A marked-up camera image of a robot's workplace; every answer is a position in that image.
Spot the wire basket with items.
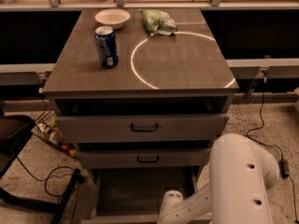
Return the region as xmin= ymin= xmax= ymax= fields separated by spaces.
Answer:
xmin=33 ymin=110 xmax=77 ymax=158

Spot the grey drawer cabinet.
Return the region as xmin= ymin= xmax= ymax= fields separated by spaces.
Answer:
xmin=42 ymin=7 xmax=240 ymax=185

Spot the grey middle drawer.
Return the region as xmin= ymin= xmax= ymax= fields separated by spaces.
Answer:
xmin=78 ymin=148 xmax=210 ymax=169

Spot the black chair frame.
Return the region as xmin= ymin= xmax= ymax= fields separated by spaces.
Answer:
xmin=0 ymin=115 xmax=84 ymax=224

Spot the grey top drawer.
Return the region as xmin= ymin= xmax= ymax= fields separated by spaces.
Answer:
xmin=56 ymin=114 xmax=229 ymax=143

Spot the black power adapter cable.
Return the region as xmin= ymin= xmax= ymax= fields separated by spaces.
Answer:
xmin=243 ymin=70 xmax=299 ymax=224

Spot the black cable on floor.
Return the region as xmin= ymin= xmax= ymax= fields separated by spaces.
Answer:
xmin=16 ymin=156 xmax=78 ymax=199

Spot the white bowl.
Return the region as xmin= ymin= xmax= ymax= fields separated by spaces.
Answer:
xmin=95 ymin=8 xmax=130 ymax=30

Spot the grey drawer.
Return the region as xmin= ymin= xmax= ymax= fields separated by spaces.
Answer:
xmin=56 ymin=114 xmax=229 ymax=143
xmin=78 ymin=148 xmax=210 ymax=169
xmin=80 ymin=167 xmax=197 ymax=224

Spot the blue soda can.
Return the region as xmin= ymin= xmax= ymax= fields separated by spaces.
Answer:
xmin=94 ymin=26 xmax=119 ymax=68

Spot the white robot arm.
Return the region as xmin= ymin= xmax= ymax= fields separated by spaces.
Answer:
xmin=157 ymin=133 xmax=279 ymax=224

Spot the green chip bag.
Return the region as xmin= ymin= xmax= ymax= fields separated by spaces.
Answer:
xmin=139 ymin=9 xmax=178 ymax=36

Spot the grey bottom drawer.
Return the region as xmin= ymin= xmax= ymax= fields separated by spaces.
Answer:
xmin=80 ymin=167 xmax=197 ymax=224

